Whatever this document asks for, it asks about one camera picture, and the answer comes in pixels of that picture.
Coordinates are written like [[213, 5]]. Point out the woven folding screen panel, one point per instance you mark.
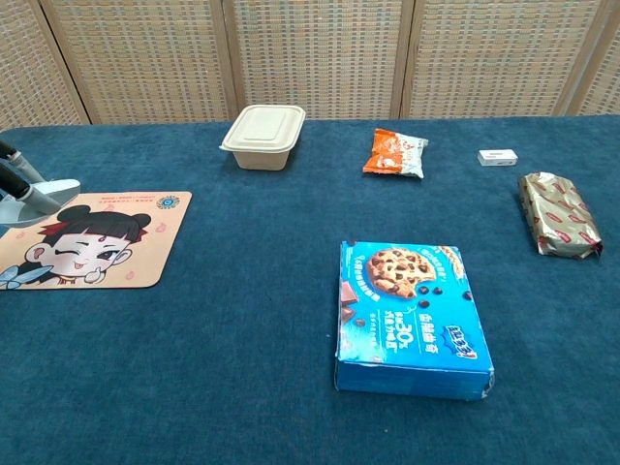
[[29, 63], [489, 53], [145, 53], [319, 53], [603, 82]]

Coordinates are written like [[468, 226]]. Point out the gold foil snack package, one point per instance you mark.
[[559, 213]]

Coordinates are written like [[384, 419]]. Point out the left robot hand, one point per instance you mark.
[[19, 186]]

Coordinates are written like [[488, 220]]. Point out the beige lidded food container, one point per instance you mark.
[[264, 133]]

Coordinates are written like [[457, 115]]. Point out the orange and white snack bag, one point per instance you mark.
[[387, 155]]

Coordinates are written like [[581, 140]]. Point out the cartoon girl mouse pad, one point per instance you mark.
[[121, 242]]

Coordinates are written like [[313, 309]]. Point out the blue chocolate cookie box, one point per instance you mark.
[[412, 329]]

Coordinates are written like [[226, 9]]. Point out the small white box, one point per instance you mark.
[[498, 158]]

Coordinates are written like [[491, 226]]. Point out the teal blue tablecloth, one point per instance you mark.
[[242, 339]]

